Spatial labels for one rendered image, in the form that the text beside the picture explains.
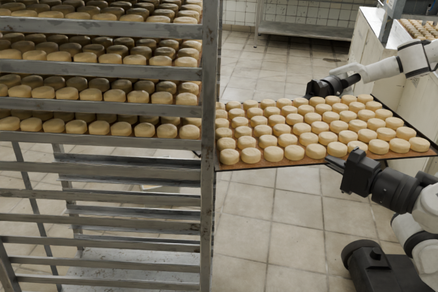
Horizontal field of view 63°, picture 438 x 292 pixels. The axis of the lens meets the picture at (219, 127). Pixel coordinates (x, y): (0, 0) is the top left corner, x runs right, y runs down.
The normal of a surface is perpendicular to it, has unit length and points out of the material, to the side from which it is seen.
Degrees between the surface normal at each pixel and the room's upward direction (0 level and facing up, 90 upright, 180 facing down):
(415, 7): 90
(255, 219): 0
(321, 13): 90
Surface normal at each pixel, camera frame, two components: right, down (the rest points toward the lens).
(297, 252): 0.04, -0.86
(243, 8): -0.20, 0.50
